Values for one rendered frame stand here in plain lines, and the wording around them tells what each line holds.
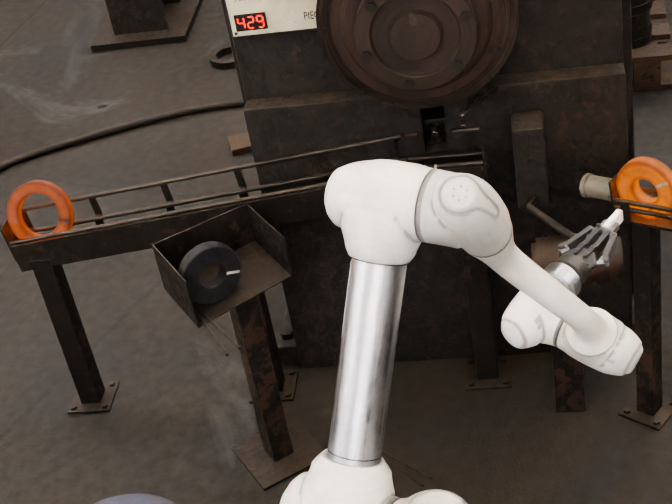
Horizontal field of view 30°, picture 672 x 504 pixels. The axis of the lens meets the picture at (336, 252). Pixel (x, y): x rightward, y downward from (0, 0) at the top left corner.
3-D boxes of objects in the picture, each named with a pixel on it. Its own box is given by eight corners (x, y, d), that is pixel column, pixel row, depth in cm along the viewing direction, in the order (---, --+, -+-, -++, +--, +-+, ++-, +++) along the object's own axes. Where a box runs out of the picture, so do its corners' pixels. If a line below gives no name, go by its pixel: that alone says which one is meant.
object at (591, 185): (593, 189, 309) (590, 168, 306) (626, 195, 303) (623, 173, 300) (580, 201, 305) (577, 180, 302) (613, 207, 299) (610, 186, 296)
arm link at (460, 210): (523, 202, 224) (452, 189, 230) (500, 161, 208) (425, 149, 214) (503, 270, 221) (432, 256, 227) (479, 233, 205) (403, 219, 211)
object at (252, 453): (213, 457, 345) (151, 244, 304) (296, 415, 353) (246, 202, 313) (246, 500, 329) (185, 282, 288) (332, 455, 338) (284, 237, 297)
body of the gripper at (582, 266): (550, 283, 278) (572, 259, 282) (584, 295, 273) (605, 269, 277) (546, 258, 273) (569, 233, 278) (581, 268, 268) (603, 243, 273)
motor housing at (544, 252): (542, 385, 348) (529, 226, 317) (623, 380, 344) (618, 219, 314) (545, 417, 337) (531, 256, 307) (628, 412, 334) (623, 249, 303)
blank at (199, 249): (175, 303, 300) (181, 310, 297) (177, 245, 293) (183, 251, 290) (234, 292, 307) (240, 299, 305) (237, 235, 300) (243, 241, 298)
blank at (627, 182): (645, 220, 301) (638, 227, 299) (611, 167, 299) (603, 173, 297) (694, 203, 288) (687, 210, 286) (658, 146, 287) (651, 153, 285)
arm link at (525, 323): (529, 298, 276) (581, 325, 270) (489, 342, 268) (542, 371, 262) (532, 264, 268) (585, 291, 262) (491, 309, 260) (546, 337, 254)
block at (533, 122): (517, 189, 327) (510, 109, 314) (548, 187, 326) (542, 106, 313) (518, 212, 319) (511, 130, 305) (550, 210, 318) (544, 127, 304)
